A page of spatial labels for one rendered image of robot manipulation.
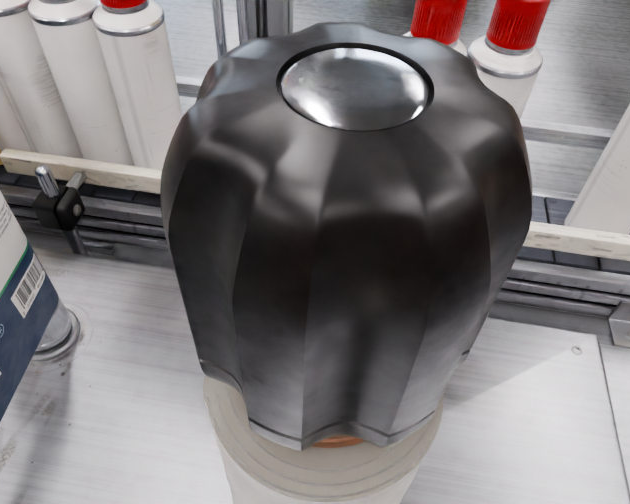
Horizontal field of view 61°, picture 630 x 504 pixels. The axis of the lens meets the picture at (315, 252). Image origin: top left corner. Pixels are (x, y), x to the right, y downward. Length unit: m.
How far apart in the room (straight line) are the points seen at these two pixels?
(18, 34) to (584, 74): 0.71
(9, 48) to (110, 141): 0.10
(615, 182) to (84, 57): 0.42
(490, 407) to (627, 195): 0.20
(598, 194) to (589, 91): 0.37
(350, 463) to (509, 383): 0.26
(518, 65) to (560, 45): 0.54
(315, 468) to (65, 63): 0.38
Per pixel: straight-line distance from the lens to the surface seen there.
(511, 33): 0.40
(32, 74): 0.52
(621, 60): 0.95
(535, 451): 0.41
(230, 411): 0.19
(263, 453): 0.18
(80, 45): 0.47
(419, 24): 0.40
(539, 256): 0.51
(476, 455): 0.40
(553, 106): 0.80
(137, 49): 0.44
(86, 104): 0.50
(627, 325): 0.57
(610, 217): 0.50
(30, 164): 0.55
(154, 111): 0.47
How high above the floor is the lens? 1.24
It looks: 50 degrees down
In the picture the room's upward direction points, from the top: 3 degrees clockwise
